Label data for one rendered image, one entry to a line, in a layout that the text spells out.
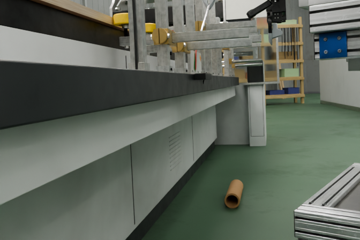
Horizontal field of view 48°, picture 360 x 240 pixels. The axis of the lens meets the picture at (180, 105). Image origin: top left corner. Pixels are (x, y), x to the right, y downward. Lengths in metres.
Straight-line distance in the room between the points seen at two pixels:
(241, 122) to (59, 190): 3.28
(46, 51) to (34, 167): 0.49
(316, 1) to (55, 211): 1.03
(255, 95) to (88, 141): 3.38
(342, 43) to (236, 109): 2.85
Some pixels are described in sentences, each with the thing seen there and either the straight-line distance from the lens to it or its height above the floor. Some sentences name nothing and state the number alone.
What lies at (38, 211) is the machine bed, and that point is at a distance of 1.02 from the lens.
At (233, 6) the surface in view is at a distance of 4.12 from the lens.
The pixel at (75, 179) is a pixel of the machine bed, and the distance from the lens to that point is 1.17.
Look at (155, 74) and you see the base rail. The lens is 1.07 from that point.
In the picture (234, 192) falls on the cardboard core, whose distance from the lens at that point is 2.19.
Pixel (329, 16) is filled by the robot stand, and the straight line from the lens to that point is 1.43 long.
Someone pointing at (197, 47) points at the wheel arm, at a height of 0.80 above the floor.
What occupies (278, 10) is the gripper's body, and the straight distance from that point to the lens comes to 1.81.
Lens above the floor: 0.66
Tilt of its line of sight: 3 degrees down
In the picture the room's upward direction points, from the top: 3 degrees counter-clockwise
